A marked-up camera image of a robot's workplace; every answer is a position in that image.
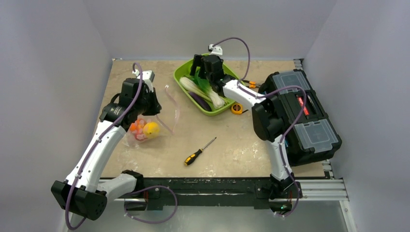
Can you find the yellow tape measure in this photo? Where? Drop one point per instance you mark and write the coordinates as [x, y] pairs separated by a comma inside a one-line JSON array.
[[238, 109]]

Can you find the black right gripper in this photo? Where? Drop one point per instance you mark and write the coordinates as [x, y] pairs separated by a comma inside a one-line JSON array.
[[202, 67]]

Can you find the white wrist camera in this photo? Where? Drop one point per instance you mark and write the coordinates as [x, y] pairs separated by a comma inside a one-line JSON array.
[[147, 77], [215, 50]]

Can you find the orange persimmon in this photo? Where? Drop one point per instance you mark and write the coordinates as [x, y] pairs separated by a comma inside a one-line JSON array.
[[133, 128]]

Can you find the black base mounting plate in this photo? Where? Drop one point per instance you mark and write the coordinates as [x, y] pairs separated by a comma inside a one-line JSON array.
[[158, 204]]

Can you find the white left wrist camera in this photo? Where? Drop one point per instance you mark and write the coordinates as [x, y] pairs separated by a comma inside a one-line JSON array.
[[147, 77]]

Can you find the orange handled pliers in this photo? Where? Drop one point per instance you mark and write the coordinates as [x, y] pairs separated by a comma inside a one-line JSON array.
[[252, 84]]

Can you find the aluminium frame rail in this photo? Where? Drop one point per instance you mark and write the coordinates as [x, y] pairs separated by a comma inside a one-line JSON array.
[[323, 189]]

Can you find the green bok choy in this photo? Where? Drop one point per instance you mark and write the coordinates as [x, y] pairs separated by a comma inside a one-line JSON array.
[[203, 84]]

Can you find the red bell pepper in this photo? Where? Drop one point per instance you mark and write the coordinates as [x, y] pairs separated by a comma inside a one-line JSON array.
[[139, 129]]

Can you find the green plastic tray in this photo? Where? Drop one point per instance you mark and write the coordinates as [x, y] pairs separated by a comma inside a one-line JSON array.
[[184, 71]]

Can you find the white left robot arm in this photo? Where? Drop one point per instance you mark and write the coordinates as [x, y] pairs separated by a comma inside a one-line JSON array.
[[81, 193]]

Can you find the clear zip bag pink dots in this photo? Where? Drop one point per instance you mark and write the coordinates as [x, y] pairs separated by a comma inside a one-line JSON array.
[[167, 121]]

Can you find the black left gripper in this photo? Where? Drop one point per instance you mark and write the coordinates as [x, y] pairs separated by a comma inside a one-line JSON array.
[[155, 107]]

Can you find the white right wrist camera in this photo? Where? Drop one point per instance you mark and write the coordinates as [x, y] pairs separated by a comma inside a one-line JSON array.
[[215, 50]]

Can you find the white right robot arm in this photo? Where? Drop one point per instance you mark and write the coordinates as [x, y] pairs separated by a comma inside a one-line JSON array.
[[268, 124]]

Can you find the purple eggplant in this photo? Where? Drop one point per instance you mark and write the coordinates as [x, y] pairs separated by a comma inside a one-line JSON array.
[[200, 101]]

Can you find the black toolbox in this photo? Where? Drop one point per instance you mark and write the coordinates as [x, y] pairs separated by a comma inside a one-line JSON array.
[[313, 138]]

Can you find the yellow black screwdriver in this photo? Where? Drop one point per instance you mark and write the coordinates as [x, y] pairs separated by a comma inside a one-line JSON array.
[[191, 158]]

